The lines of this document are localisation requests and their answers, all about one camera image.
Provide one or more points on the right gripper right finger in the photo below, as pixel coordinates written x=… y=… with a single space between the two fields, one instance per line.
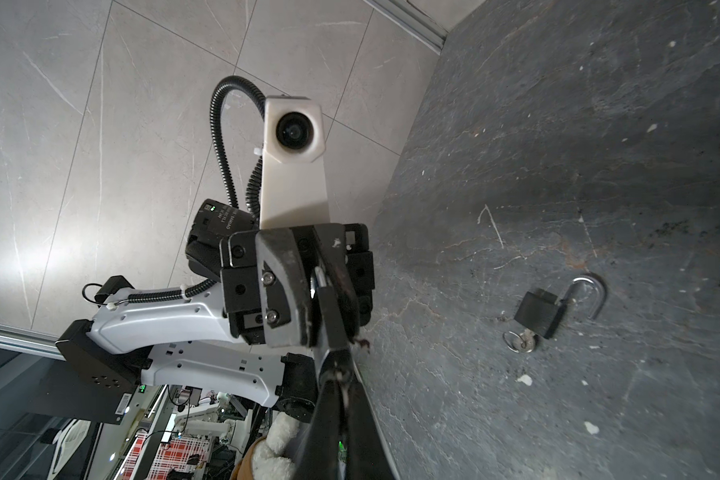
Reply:
x=367 y=451

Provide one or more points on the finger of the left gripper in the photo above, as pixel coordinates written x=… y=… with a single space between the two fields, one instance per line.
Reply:
x=285 y=290
x=342 y=251

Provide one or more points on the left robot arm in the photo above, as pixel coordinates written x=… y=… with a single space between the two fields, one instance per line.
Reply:
x=182 y=336

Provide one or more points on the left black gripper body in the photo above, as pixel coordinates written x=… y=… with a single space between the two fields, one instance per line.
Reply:
x=241 y=284

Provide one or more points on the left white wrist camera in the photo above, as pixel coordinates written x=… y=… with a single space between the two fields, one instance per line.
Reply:
x=293 y=189

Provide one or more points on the black padlock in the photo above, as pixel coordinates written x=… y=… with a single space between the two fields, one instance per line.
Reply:
x=540 y=312
x=331 y=347

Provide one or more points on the brown plush toy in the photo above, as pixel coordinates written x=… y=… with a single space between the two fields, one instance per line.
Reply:
x=271 y=456

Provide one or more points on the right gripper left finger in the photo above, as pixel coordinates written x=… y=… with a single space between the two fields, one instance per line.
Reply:
x=320 y=454

